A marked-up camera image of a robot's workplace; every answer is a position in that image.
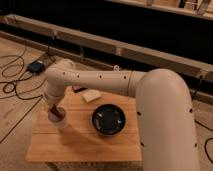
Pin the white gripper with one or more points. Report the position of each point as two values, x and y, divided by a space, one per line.
53 99

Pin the red orange pepper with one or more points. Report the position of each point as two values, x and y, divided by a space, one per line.
54 110

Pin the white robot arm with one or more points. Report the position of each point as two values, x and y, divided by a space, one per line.
163 106

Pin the white ceramic cup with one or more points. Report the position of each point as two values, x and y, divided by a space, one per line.
60 122

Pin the brown black block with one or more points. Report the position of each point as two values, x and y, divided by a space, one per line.
77 89

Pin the blue black power box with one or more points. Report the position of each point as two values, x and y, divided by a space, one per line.
36 67

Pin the cream white sponge block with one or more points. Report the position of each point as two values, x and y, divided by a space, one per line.
91 95

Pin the wooden table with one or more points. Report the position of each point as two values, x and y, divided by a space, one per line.
79 141

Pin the black bowl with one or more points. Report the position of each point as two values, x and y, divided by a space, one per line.
108 119

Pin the clear plastic bottle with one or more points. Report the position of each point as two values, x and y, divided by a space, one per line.
116 68

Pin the long wooden beam frame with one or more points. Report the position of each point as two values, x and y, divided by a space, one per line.
129 51

